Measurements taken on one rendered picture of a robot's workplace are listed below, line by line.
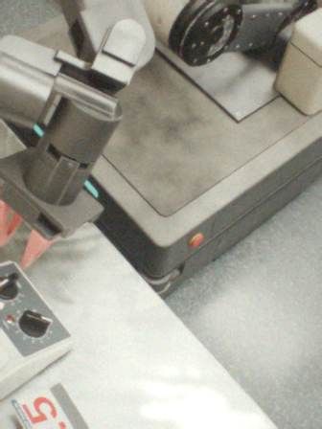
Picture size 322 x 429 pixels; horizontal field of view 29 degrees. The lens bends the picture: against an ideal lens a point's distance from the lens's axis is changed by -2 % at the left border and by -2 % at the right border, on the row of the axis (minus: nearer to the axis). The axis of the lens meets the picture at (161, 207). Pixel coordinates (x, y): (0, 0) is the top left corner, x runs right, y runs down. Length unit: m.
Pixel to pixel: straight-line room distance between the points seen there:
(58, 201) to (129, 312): 0.22
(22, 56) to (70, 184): 0.12
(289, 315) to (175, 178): 0.52
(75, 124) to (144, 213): 0.76
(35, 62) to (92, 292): 0.32
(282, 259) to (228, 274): 0.16
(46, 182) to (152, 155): 0.80
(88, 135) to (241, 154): 0.89
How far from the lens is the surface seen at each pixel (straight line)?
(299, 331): 1.65
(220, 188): 1.36
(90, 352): 0.75
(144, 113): 1.45
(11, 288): 0.74
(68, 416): 0.73
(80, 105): 0.55
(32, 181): 0.60
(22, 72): 0.56
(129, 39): 0.56
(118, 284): 0.79
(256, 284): 1.68
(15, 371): 0.68
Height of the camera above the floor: 1.46
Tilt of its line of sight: 57 degrees down
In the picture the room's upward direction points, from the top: 12 degrees clockwise
